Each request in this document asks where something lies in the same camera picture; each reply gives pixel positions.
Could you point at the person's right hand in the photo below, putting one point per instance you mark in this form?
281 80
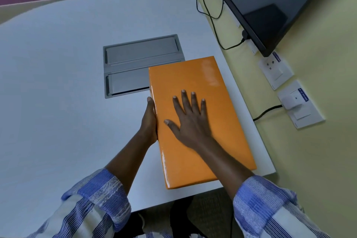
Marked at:
192 126

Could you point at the person's left hand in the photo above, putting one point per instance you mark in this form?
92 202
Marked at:
148 126

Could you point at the person's left thumb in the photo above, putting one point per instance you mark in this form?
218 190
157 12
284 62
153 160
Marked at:
151 109

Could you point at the person's right little finger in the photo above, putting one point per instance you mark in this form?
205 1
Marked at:
203 108

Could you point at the person's right thumb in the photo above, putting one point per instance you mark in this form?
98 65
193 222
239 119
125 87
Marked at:
171 126

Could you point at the person's right middle finger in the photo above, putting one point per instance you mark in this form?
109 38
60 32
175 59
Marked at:
186 101

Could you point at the orange box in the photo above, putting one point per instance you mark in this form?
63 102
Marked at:
200 84

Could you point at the person's left forearm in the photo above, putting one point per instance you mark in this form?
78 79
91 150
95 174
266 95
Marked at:
111 179

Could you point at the person's right forearm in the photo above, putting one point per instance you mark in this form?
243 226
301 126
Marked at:
245 187

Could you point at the black plug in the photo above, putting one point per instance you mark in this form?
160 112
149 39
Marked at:
245 34

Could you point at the white plug adapter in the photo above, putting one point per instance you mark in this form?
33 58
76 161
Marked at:
291 100

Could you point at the person's black trouser legs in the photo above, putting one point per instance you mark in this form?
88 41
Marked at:
167 218

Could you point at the white wall socket with plug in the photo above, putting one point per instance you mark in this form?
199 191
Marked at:
304 109

